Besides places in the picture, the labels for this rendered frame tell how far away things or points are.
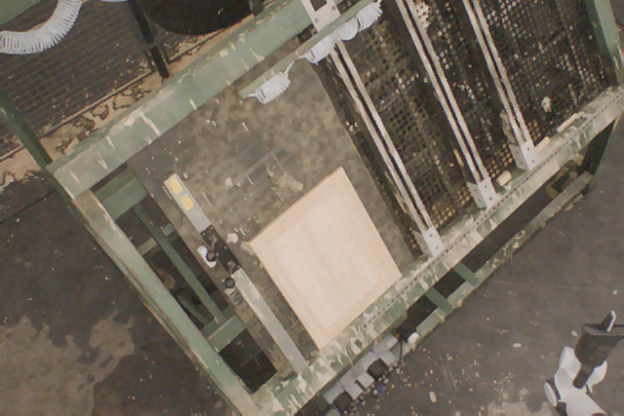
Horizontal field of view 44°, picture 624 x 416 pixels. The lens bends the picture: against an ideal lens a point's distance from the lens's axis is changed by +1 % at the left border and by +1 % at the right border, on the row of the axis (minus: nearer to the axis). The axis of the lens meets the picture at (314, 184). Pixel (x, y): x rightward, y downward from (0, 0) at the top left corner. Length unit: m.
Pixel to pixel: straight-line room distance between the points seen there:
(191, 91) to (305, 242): 0.75
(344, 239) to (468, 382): 1.28
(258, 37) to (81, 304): 2.31
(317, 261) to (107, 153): 0.93
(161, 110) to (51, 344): 2.22
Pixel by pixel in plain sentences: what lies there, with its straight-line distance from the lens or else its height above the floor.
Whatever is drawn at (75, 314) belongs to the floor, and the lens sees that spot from 4.35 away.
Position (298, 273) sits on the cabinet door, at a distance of 2.82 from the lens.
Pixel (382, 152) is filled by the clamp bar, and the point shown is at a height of 1.37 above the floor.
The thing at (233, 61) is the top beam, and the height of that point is 1.91.
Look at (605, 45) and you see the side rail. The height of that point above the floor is 1.09.
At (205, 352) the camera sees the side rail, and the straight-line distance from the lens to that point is 2.73.
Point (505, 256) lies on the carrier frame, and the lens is 3.96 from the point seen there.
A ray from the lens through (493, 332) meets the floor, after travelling 3.98.
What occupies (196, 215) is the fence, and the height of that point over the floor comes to 1.57.
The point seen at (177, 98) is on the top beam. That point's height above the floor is 1.92.
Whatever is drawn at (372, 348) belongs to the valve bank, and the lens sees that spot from 3.15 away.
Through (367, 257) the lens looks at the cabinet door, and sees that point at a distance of 2.97.
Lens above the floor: 3.72
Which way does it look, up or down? 58 degrees down
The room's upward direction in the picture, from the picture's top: 11 degrees counter-clockwise
